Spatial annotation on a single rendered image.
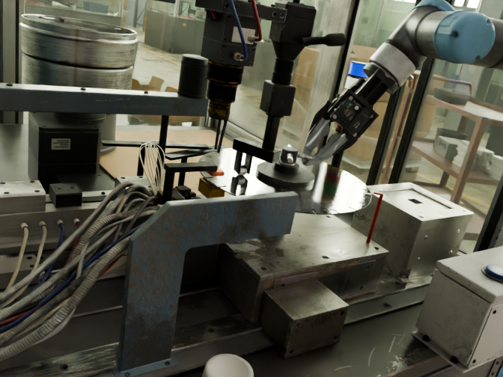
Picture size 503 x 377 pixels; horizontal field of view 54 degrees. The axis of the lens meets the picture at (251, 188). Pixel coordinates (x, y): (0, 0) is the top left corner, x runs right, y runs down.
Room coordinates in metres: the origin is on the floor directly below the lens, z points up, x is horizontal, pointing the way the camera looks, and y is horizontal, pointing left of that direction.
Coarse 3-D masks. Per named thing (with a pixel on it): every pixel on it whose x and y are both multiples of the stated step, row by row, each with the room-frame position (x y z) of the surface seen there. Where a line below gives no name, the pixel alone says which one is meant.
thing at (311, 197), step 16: (208, 160) 0.89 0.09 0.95; (224, 160) 0.91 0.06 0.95; (256, 160) 0.95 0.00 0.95; (208, 176) 0.80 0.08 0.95; (224, 176) 0.82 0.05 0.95; (240, 176) 0.83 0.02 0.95; (256, 176) 0.85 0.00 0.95; (320, 176) 0.92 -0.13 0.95; (336, 176) 0.94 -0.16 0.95; (352, 176) 0.96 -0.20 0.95; (240, 192) 0.75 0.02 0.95; (256, 192) 0.77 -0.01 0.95; (272, 192) 0.78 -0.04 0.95; (304, 192) 0.81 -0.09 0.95; (320, 192) 0.82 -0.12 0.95; (336, 192) 0.84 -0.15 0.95; (352, 192) 0.86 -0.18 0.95; (368, 192) 0.87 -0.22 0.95; (304, 208) 0.74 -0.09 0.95; (320, 208) 0.75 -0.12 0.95; (336, 208) 0.76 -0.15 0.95; (352, 208) 0.78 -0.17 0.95
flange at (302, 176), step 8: (280, 160) 0.89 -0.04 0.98; (264, 168) 0.87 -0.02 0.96; (272, 168) 0.88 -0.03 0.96; (280, 168) 0.86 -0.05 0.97; (288, 168) 0.86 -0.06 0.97; (296, 168) 0.87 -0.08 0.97; (304, 168) 0.92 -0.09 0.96; (264, 176) 0.84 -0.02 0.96; (272, 176) 0.84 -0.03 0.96; (280, 176) 0.84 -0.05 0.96; (288, 176) 0.85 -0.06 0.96; (296, 176) 0.86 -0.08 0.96; (304, 176) 0.87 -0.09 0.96; (312, 176) 0.88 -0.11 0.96; (280, 184) 0.83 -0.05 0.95; (288, 184) 0.83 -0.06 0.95; (296, 184) 0.83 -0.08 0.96; (304, 184) 0.84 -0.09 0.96
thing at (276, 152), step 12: (276, 120) 0.81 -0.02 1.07; (264, 132) 0.82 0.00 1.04; (276, 132) 0.81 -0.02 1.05; (240, 144) 0.83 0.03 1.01; (252, 144) 0.82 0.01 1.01; (264, 144) 0.81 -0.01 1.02; (240, 156) 0.82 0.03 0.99; (252, 156) 0.83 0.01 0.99; (264, 156) 0.80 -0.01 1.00; (276, 156) 0.81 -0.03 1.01
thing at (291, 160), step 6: (288, 144) 0.92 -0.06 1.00; (282, 150) 0.88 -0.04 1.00; (288, 150) 0.87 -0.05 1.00; (294, 150) 0.87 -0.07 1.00; (282, 156) 0.87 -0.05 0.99; (288, 156) 0.85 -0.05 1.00; (294, 156) 0.87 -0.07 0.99; (300, 156) 0.88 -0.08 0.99; (306, 156) 0.88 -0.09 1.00; (312, 156) 0.88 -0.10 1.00; (282, 162) 0.87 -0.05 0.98; (288, 162) 0.83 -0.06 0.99; (294, 162) 0.87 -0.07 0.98
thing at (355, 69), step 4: (352, 64) 1.14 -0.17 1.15; (356, 64) 1.14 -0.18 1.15; (360, 64) 1.13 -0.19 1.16; (364, 64) 1.13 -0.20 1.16; (352, 68) 1.14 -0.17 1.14; (356, 68) 1.13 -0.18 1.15; (360, 68) 1.13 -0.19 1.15; (352, 72) 1.14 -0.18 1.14; (356, 72) 1.13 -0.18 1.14; (360, 72) 1.13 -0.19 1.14; (356, 76) 1.13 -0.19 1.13; (360, 76) 1.13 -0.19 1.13; (364, 76) 1.14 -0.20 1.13
